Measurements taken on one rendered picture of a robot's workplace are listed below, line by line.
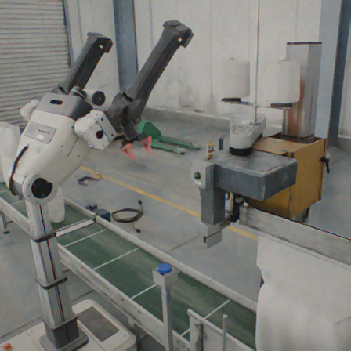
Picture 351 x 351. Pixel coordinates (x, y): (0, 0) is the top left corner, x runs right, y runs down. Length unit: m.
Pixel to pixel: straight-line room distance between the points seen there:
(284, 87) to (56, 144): 0.94
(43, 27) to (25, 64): 0.96
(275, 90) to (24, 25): 7.91
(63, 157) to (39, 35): 7.65
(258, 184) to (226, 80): 0.54
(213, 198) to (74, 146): 0.61
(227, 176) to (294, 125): 0.50
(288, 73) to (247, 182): 0.46
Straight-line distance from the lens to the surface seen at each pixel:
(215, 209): 1.43
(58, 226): 3.16
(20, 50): 8.93
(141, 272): 2.41
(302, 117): 1.68
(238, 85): 1.61
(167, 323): 1.77
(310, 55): 1.66
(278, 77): 1.47
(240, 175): 1.29
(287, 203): 1.57
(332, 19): 6.24
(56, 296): 1.94
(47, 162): 1.57
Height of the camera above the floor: 1.75
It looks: 20 degrees down
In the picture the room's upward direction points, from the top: 2 degrees counter-clockwise
